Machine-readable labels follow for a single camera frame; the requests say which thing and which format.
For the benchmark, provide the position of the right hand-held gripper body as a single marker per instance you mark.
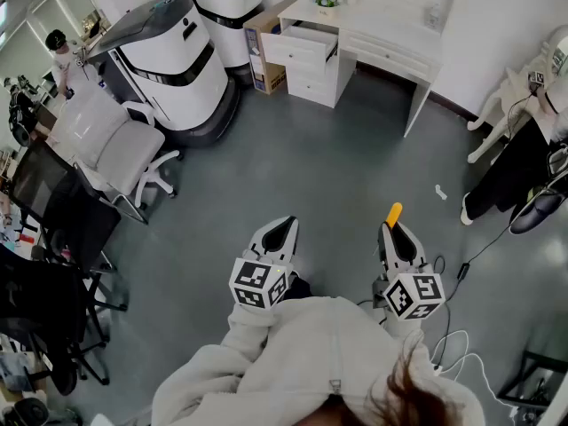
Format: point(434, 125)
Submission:
point(415, 295)

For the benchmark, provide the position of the person's right forearm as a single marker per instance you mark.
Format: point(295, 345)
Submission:
point(401, 332)

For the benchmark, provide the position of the brown cardboard box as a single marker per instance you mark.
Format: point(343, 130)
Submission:
point(262, 29)

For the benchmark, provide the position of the white office chair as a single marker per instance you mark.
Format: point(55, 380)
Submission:
point(115, 144)

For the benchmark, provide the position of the small potted plant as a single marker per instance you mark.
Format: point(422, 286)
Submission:
point(324, 2)

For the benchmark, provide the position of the white delivery robot black lid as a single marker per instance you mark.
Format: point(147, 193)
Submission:
point(226, 11)

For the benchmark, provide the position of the white delivery robot grey lid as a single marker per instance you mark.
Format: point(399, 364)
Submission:
point(177, 60)

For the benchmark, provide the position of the white desk with drawers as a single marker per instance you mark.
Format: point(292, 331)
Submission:
point(390, 29)

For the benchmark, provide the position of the white drawer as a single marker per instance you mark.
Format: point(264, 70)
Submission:
point(293, 51)

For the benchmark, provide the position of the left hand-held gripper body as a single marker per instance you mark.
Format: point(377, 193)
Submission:
point(257, 282)

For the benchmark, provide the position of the person's leg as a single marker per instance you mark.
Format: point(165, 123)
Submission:
point(299, 287)

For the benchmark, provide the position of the person's left forearm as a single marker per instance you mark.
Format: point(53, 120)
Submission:
point(248, 331)

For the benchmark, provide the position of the black metal frame table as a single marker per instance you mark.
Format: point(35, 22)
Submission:
point(532, 384)

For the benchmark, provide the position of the white paper scrap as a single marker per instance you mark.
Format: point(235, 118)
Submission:
point(440, 192)

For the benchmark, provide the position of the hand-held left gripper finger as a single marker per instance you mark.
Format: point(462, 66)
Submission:
point(266, 238)
point(290, 244)

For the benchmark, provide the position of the white ornate chair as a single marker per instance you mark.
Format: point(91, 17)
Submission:
point(492, 109)

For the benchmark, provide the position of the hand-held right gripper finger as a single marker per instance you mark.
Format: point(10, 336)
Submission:
point(386, 251)
point(410, 249)

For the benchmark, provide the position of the person's white fleece jacket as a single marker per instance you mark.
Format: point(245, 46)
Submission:
point(310, 353)

